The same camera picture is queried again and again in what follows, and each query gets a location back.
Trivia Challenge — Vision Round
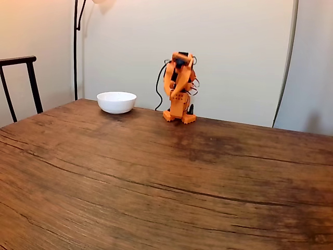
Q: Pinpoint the black floor lamp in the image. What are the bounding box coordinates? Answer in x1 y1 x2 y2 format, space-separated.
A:
73 0 117 101

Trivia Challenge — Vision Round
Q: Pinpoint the black cable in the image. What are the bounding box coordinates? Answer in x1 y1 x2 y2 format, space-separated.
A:
155 60 173 111

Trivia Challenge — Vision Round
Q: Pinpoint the white bowl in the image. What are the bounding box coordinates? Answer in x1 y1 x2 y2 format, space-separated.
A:
96 91 137 115

